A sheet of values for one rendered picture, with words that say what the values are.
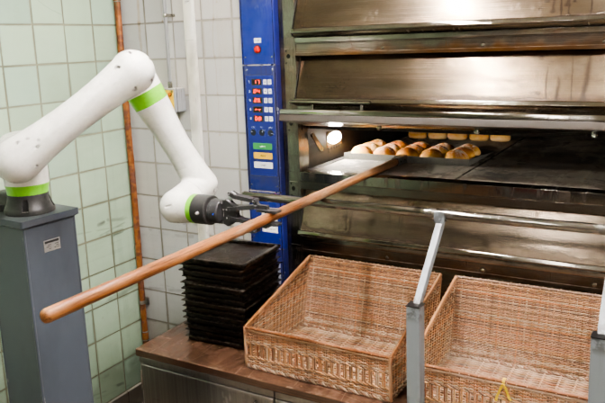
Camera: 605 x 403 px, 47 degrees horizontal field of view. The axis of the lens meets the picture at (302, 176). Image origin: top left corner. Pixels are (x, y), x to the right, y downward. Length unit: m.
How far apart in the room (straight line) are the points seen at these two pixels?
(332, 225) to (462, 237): 0.51
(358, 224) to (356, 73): 0.57
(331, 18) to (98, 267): 1.50
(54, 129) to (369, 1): 1.18
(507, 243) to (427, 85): 0.61
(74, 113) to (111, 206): 1.23
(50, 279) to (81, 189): 0.88
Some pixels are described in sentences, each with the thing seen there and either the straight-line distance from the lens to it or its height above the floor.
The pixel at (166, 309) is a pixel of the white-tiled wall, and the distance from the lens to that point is 3.36.
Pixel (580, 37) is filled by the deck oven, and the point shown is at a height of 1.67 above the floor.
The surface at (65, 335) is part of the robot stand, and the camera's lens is 2.35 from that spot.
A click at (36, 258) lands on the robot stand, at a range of 2.22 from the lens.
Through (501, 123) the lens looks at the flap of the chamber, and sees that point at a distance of 2.24.
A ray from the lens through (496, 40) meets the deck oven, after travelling 2.39.
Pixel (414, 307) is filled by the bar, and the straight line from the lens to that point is 1.97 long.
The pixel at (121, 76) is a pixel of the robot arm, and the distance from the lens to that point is 2.01.
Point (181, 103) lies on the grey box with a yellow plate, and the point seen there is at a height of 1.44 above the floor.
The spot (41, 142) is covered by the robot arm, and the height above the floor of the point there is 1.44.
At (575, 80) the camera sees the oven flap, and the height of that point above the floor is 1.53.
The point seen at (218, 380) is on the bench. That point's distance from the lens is 2.53.
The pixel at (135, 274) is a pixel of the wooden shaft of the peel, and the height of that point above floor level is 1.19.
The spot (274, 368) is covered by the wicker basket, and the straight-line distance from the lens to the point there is 2.43.
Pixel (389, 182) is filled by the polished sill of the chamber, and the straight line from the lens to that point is 2.56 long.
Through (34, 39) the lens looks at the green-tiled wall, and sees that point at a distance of 2.92.
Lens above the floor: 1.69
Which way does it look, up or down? 11 degrees down
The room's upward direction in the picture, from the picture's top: 2 degrees counter-clockwise
